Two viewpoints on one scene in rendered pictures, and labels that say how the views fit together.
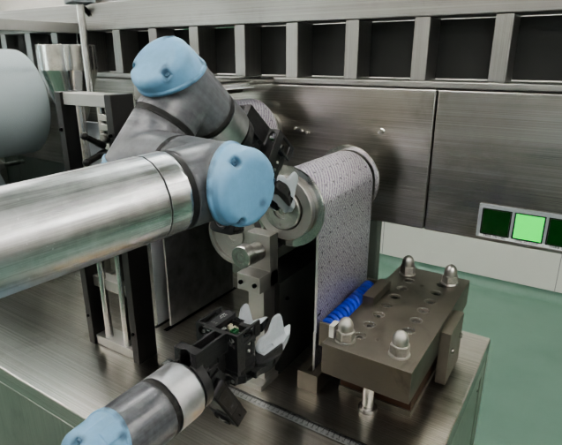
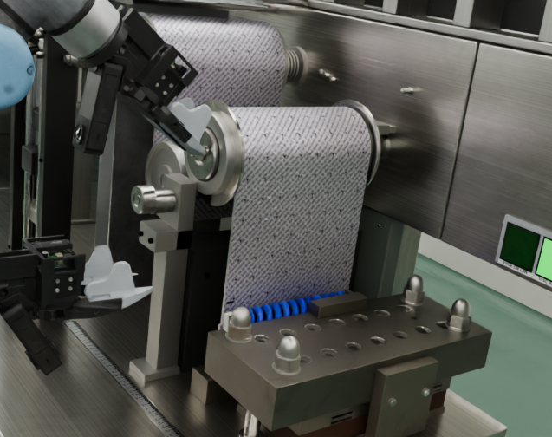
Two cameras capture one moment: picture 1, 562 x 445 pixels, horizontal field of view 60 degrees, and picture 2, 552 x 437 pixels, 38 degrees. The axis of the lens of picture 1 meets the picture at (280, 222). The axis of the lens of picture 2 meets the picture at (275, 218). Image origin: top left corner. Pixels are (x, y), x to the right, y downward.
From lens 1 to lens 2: 49 cm
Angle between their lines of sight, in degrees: 18
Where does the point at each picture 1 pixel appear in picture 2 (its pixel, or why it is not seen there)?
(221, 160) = not seen: outside the picture
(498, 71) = (551, 27)
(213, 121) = (57, 15)
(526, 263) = not seen: outside the picture
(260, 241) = (173, 189)
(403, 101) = (439, 52)
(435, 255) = not seen: outside the picture
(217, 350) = (21, 268)
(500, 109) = (545, 81)
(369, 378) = (241, 388)
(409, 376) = (274, 392)
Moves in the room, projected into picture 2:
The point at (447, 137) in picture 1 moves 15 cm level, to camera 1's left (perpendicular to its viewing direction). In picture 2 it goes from (481, 112) to (379, 94)
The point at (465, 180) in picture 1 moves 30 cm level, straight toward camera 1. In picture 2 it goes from (494, 178) to (366, 207)
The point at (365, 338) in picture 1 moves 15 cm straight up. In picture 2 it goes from (265, 343) to (279, 238)
